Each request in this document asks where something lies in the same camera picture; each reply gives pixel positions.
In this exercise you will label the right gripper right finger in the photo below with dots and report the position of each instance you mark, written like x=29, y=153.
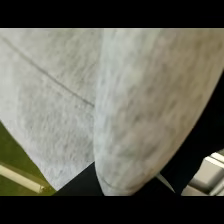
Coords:
x=151, y=188

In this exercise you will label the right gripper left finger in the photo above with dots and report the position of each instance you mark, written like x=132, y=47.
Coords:
x=83, y=183

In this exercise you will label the grey garment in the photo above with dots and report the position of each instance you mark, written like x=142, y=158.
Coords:
x=133, y=100

